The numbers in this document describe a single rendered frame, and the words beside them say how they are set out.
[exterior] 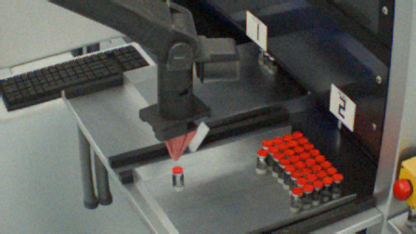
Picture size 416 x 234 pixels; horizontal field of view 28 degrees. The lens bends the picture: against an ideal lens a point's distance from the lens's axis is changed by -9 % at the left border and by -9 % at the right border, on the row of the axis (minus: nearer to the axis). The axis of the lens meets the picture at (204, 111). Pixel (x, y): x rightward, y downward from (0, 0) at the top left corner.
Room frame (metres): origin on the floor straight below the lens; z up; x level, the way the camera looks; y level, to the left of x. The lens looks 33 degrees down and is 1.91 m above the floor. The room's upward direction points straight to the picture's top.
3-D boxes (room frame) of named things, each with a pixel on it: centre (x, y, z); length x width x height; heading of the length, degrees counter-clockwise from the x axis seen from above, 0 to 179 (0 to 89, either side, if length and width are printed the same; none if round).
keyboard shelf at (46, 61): (1.91, 0.35, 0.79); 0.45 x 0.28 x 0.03; 116
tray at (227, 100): (1.67, -0.03, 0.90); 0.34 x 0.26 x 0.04; 116
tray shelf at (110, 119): (1.48, -0.04, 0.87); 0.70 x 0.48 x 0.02; 26
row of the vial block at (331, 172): (1.37, -0.21, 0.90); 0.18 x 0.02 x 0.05; 26
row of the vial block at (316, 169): (1.37, -0.19, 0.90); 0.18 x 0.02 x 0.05; 26
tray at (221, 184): (1.31, -0.07, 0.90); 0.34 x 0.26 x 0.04; 116
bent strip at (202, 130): (1.43, 0.06, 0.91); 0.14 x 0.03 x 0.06; 116
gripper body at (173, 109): (1.23, 0.05, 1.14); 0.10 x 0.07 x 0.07; 124
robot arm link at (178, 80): (1.23, 0.04, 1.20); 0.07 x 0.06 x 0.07; 100
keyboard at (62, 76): (1.86, 0.33, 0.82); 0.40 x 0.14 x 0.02; 116
